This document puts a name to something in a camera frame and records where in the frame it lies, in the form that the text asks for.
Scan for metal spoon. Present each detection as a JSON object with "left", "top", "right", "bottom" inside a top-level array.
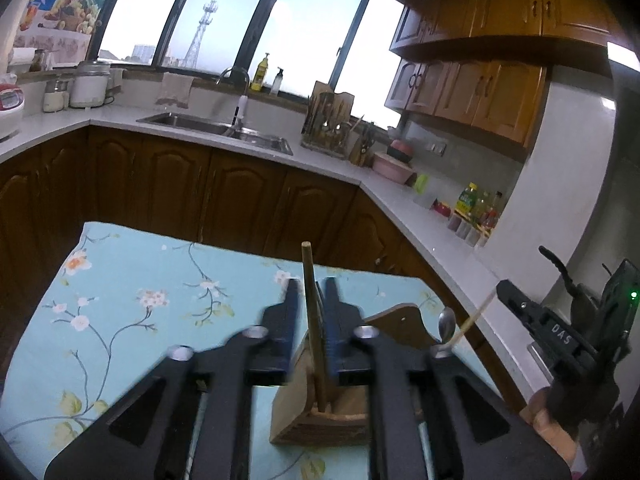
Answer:
[{"left": 437, "top": 307, "right": 457, "bottom": 346}]

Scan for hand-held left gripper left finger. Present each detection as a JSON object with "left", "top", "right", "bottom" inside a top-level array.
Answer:
[{"left": 44, "top": 277, "right": 301, "bottom": 480}]

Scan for wooden upper cabinets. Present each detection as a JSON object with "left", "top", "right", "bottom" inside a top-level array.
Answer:
[{"left": 385, "top": 0, "right": 626, "bottom": 150}]

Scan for floral blue tablecloth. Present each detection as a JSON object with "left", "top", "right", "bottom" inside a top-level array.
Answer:
[{"left": 0, "top": 220, "right": 501, "bottom": 480}]

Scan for fruit wall poster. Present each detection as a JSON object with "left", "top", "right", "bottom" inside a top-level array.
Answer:
[{"left": 12, "top": 0, "right": 121, "bottom": 68}]

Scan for wooden utensil holder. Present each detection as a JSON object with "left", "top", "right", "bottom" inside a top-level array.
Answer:
[{"left": 270, "top": 302, "right": 436, "bottom": 447}]

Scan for wooden chopstick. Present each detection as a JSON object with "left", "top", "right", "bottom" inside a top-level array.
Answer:
[
  {"left": 301, "top": 241, "right": 330, "bottom": 412},
  {"left": 440, "top": 294, "right": 497, "bottom": 348}
]

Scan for range hood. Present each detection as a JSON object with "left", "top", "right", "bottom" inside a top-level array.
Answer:
[{"left": 607, "top": 40, "right": 640, "bottom": 76}]

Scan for steel kitchen sink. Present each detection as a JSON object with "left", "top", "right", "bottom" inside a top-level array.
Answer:
[{"left": 136, "top": 111, "right": 294, "bottom": 157}]

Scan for yellow dish soap bottle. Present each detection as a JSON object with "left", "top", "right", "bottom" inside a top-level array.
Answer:
[{"left": 250, "top": 52, "right": 271, "bottom": 92}]

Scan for row of spice jars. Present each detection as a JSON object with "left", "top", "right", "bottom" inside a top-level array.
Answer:
[{"left": 447, "top": 212, "right": 491, "bottom": 247}]

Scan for pink hanging towel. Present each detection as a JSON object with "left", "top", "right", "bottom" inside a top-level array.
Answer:
[{"left": 155, "top": 72, "right": 195, "bottom": 109}]

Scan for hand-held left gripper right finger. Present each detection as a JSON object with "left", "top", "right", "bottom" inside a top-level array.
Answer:
[{"left": 320, "top": 276, "right": 573, "bottom": 480}]

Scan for wooden knife block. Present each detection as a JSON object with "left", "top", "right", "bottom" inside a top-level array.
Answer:
[{"left": 348, "top": 115, "right": 378, "bottom": 167}]

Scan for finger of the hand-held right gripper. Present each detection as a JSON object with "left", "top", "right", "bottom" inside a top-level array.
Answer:
[{"left": 496, "top": 280, "right": 594, "bottom": 377}]

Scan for person's right hand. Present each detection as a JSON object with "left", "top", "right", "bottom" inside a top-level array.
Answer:
[{"left": 519, "top": 391, "right": 582, "bottom": 462}]

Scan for black framed window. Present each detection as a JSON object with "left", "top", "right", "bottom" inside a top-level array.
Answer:
[{"left": 95, "top": 0, "right": 406, "bottom": 131}]

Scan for dark wooden lower cabinets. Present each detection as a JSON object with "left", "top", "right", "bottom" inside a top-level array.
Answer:
[{"left": 0, "top": 126, "right": 531, "bottom": 411}]

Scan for white and red rice cooker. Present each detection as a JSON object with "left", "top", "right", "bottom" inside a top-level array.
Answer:
[{"left": 0, "top": 72, "right": 26, "bottom": 143}]

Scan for glass jar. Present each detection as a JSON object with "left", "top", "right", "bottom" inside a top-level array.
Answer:
[{"left": 42, "top": 77, "right": 70, "bottom": 112}]

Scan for paper towel roll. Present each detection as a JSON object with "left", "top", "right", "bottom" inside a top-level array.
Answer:
[{"left": 7, "top": 47, "right": 38, "bottom": 73}]

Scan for pink basin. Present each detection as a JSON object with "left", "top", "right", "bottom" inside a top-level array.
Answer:
[{"left": 371, "top": 151, "right": 417, "bottom": 183}]

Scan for yellow oil bottle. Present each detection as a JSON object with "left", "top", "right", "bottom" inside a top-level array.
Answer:
[{"left": 454, "top": 182, "right": 480, "bottom": 216}]

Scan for wooden cutting board rack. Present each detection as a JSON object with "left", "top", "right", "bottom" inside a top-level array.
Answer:
[{"left": 300, "top": 80, "right": 356, "bottom": 156}]

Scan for chrome faucet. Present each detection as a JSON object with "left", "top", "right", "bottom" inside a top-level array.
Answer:
[{"left": 216, "top": 66, "right": 251, "bottom": 131}]

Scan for white electric pot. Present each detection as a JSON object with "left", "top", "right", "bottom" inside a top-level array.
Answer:
[{"left": 69, "top": 60, "right": 112, "bottom": 109}]

